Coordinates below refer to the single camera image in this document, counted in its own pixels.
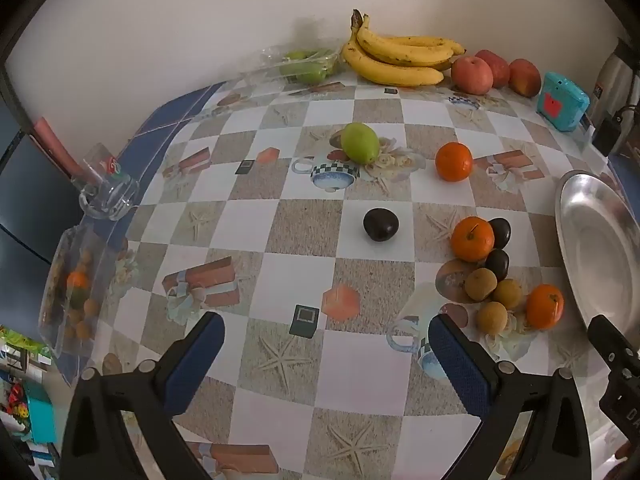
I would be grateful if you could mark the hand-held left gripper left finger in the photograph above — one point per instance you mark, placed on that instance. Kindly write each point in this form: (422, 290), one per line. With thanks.
(196, 364)

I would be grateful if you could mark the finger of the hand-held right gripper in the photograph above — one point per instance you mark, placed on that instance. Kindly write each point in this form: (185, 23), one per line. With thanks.
(612, 347)

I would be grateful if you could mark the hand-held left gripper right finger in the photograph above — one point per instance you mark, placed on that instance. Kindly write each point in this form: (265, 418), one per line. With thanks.
(460, 365)

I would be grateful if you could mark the brown kiwi bottom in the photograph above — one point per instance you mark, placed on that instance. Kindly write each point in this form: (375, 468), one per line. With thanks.
(491, 318)

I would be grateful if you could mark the brown longan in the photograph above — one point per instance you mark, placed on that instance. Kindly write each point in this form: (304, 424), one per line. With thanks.
(480, 284)
(509, 293)

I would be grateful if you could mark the dark plum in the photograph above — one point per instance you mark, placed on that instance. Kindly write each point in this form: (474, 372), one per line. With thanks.
(501, 232)
(498, 264)
(381, 224)

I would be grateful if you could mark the round steel plate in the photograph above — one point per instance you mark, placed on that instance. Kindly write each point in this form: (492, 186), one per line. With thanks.
(595, 230)

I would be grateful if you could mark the green mango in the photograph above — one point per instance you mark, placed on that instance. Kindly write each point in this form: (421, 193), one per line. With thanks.
(359, 142)

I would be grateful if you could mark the cluster of small longans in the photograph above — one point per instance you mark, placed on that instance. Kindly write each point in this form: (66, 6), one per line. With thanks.
(92, 306)

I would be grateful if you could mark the small orange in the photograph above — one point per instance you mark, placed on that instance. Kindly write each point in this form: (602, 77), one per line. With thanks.
(77, 280)

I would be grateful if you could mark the teal storage bin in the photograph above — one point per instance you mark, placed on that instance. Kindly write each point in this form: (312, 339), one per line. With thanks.
(40, 412)

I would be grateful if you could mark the clear plastic clamshell box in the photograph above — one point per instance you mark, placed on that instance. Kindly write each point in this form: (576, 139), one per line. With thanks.
(60, 270)

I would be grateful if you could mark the checkered printed tablecloth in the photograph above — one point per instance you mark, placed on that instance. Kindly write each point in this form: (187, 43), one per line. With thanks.
(300, 220)

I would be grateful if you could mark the clear glass mug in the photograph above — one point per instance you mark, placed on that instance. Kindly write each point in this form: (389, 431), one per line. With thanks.
(107, 195)

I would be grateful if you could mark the black power adapter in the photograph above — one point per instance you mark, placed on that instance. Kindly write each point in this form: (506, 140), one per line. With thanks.
(607, 136)

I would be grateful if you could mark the teal plastic box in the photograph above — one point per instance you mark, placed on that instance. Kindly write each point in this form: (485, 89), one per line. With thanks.
(562, 102)

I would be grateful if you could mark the pink flat object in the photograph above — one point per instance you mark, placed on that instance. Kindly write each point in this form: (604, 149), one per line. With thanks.
(52, 145)

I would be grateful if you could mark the silver kettle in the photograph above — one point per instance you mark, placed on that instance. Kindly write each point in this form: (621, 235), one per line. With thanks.
(617, 75)

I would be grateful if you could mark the red apple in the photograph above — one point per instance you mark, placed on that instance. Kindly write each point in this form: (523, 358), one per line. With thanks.
(471, 76)
(496, 62)
(525, 77)

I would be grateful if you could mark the yellow banana bunch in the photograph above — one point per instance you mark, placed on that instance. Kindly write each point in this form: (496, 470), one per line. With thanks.
(395, 67)

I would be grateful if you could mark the clear plastic fruit pack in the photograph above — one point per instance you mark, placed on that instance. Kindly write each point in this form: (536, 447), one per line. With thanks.
(270, 62)

